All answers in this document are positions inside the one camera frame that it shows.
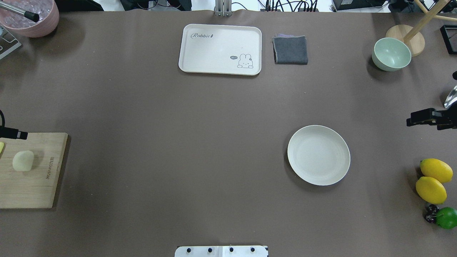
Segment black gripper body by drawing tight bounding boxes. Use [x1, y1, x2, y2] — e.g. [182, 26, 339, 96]
[432, 107, 457, 130]

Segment cream round plate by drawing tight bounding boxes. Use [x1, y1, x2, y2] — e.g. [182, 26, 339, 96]
[287, 124, 351, 186]

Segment white steamed bun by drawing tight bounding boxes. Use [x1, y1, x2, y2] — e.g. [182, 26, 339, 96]
[12, 150, 34, 171]

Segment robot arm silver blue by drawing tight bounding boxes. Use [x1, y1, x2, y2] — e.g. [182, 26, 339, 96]
[0, 111, 28, 140]

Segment cream rectangular tray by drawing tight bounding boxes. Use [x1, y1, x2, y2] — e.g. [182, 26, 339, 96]
[178, 24, 262, 75]

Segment metal scoop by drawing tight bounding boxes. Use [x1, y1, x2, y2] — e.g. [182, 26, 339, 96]
[443, 86, 457, 110]

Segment yellow lemon far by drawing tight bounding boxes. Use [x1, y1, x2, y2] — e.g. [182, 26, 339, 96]
[420, 158, 453, 183]

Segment yellow lemon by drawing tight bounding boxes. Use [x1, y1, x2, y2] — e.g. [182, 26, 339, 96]
[420, 158, 453, 183]
[416, 177, 447, 205]

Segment yellow lemon near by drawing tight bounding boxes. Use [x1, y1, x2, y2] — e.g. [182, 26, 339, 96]
[416, 177, 447, 205]

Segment mint green bowl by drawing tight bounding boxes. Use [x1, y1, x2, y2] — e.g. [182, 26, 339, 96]
[371, 37, 412, 72]

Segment wooden mug tree stand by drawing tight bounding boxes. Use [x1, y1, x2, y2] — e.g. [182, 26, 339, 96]
[385, 0, 456, 57]

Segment dark cherry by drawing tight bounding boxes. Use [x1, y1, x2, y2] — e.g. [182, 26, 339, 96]
[424, 204, 440, 223]

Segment green lime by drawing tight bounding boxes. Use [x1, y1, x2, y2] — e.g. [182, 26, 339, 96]
[436, 207, 457, 229]

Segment grey folded cloth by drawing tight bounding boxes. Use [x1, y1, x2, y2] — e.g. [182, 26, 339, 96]
[272, 34, 308, 65]

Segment pink bowl of ice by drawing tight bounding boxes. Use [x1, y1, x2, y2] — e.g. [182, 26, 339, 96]
[0, 0, 59, 38]

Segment bamboo cutting board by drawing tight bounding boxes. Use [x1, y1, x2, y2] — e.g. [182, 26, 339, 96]
[0, 133, 68, 209]

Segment metal black-tipped rod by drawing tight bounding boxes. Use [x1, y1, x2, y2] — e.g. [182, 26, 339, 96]
[0, 1, 40, 22]

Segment white cup rack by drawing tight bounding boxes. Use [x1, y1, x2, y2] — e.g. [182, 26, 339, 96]
[0, 25, 22, 59]

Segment aluminium frame post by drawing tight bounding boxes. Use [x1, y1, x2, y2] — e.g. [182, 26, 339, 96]
[214, 0, 233, 17]

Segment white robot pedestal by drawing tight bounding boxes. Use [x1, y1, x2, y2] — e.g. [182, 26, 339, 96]
[174, 245, 269, 257]

